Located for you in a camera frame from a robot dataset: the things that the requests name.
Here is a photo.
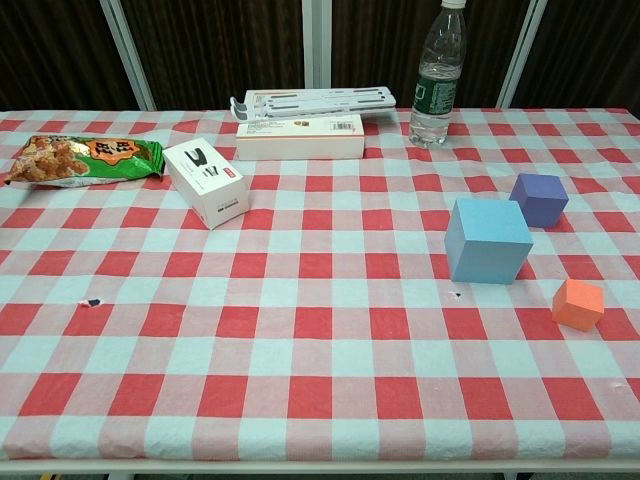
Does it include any medium purple cube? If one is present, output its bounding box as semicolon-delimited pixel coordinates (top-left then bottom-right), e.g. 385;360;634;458
508;172;570;229

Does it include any small orange cube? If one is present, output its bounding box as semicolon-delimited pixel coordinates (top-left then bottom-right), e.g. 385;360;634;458
551;278;606;333

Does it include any flat white cardboard box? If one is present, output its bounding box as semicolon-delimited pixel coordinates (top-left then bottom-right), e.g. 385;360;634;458
235;114;366;161

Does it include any red white checkered tablecloth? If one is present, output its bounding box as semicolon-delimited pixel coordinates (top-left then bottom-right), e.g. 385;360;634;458
0;107;640;462

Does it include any small white stapler box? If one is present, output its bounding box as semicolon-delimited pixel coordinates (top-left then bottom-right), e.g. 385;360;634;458
162;137;250;231

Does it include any white folding laptop stand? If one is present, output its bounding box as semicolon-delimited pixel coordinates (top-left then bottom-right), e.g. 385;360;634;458
229;85;399;123

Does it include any large light blue cube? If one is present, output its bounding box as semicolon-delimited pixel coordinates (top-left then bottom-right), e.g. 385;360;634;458
443;198;535;286

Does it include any clear plastic water bottle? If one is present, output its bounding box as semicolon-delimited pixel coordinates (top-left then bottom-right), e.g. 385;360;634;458
408;0;469;148

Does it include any green snack bag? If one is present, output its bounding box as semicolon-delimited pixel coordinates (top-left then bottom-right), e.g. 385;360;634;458
3;134;166;189

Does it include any white partition post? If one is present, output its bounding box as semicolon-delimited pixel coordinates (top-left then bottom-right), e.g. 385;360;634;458
301;0;335;90
496;0;550;109
98;0;157;112

